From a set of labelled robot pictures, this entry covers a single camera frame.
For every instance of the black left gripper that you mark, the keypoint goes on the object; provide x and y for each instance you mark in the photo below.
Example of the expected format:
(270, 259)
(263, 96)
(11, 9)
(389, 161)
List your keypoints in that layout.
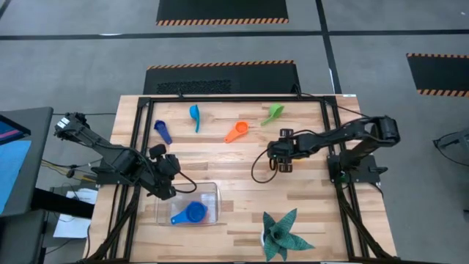
(165, 179)

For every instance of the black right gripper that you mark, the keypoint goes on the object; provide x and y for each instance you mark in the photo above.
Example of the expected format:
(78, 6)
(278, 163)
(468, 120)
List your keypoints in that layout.
(281, 150)

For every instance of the clear plastic basket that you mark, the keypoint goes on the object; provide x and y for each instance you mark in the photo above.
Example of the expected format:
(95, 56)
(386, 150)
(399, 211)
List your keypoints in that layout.
(214, 190)

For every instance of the orange measuring cup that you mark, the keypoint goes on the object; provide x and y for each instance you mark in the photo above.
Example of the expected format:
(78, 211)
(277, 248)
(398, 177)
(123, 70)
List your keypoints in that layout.
(241, 128)

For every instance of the monitor with blue screen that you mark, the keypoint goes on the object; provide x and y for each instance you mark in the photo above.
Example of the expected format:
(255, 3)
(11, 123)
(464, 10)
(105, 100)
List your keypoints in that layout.
(14, 157)

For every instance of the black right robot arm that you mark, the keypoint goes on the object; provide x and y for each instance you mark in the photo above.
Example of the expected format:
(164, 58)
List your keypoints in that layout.
(381, 128)

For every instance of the light blue measuring cup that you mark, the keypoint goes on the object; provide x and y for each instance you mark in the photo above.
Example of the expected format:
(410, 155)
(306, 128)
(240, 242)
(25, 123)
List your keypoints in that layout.
(194, 111)

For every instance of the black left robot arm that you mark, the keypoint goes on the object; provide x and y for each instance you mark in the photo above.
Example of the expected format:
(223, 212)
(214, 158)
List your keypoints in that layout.
(121, 161)

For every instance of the white plant pot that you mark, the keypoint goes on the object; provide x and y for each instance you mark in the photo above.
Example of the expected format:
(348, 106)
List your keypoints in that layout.
(262, 237)

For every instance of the black hazard-striped floor mat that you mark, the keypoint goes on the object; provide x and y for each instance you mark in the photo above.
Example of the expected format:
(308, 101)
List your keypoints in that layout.
(220, 77)
(220, 9)
(439, 73)

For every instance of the small navy measuring cup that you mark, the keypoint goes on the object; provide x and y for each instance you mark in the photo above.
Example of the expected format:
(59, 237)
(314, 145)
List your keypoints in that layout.
(160, 126)

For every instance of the medium blue measuring cup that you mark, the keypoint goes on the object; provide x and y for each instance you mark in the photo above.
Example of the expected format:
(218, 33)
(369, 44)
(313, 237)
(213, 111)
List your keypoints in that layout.
(196, 212)

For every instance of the green measuring cup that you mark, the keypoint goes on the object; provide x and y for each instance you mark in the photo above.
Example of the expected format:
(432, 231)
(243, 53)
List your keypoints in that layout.
(275, 110)

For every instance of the white paper sheets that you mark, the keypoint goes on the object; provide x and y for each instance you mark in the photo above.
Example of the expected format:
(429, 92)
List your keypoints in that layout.
(73, 223)

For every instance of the green fabric plant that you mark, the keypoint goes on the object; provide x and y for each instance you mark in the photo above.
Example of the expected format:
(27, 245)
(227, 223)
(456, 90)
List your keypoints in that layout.
(282, 234)

